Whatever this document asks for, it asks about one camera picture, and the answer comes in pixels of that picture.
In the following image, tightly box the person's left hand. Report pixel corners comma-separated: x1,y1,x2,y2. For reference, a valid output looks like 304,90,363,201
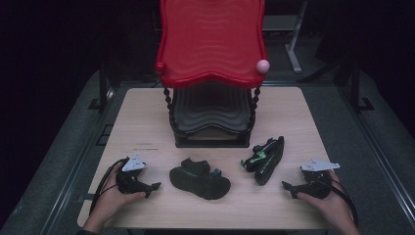
96,162,147,223

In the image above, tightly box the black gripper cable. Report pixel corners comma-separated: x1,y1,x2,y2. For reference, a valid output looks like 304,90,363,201
89,158,129,215
312,177,359,228

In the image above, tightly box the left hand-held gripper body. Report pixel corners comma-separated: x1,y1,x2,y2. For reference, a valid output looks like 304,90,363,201
115,153,153,195

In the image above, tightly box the black sandal with green strap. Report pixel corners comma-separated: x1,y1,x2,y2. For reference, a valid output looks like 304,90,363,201
168,158,232,201
240,135,285,187

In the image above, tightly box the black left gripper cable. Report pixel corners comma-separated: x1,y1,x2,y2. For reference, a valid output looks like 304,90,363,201
89,158,129,215

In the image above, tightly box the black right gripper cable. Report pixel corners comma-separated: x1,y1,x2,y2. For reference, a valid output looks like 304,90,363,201
312,177,359,228

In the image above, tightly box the black floor bracket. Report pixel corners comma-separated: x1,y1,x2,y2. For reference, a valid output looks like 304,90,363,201
95,123,114,147

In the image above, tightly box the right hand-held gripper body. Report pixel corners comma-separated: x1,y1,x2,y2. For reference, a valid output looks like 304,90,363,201
293,158,341,200

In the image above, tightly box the person's right hand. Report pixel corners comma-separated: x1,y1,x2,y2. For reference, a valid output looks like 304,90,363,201
297,169,356,226

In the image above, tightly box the black stand leg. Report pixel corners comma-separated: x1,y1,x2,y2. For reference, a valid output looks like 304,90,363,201
87,61,115,114
349,61,376,114

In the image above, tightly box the red and black shoe rack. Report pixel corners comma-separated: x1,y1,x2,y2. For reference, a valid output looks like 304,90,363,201
155,0,271,150

